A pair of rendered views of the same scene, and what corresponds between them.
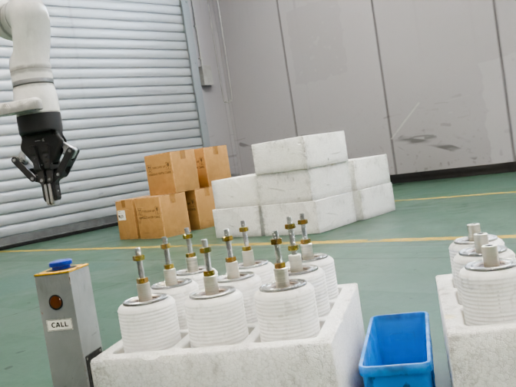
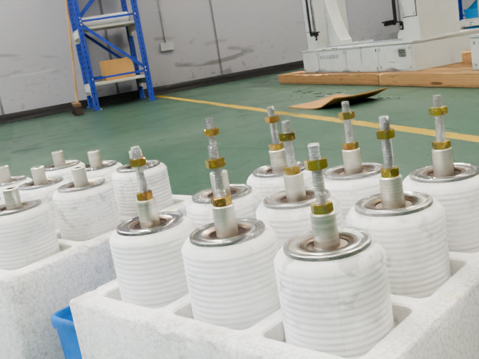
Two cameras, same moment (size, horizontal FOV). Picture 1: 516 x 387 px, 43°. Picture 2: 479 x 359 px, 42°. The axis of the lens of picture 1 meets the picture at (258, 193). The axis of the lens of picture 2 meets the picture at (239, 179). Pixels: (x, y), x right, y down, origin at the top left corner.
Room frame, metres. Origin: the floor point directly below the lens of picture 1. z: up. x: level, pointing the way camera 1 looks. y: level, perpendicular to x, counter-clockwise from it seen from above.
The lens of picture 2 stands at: (1.80, 0.34, 0.43)
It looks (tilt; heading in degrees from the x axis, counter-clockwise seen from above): 12 degrees down; 209
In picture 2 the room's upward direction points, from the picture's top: 9 degrees counter-clockwise
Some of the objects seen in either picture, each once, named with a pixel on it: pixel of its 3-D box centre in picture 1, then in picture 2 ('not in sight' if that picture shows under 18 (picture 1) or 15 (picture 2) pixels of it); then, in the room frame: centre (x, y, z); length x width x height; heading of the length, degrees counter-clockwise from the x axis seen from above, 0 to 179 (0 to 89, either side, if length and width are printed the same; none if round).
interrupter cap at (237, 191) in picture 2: (296, 271); (222, 194); (1.14, -0.05, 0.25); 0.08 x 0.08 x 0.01
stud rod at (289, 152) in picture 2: (229, 249); (290, 154); (1.17, 0.07, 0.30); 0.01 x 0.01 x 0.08
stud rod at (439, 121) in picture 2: (140, 269); (440, 129); (1.09, 0.21, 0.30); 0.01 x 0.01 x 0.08
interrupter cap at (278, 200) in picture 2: (233, 277); (296, 199); (1.17, 0.07, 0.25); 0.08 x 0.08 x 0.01
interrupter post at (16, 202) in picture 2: (474, 233); (12, 199); (1.18, -0.37, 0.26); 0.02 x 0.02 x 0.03
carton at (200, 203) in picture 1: (196, 208); not in sight; (5.06, 0.49, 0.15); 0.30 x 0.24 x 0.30; 47
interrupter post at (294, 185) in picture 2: (232, 270); (294, 187); (1.17, 0.07, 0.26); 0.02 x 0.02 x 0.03
